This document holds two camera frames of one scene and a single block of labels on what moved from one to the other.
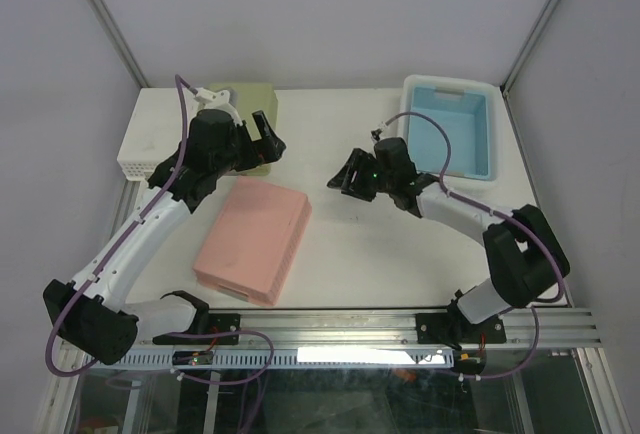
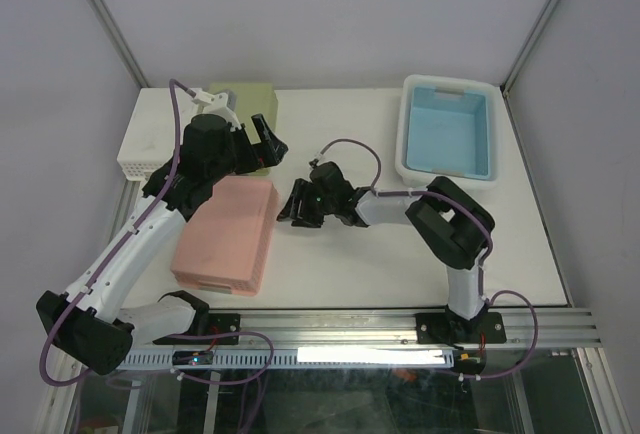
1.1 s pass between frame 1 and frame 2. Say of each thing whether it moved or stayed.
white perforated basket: stayed
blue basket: stayed
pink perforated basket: moved
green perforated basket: stayed
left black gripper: stayed
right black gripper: moved
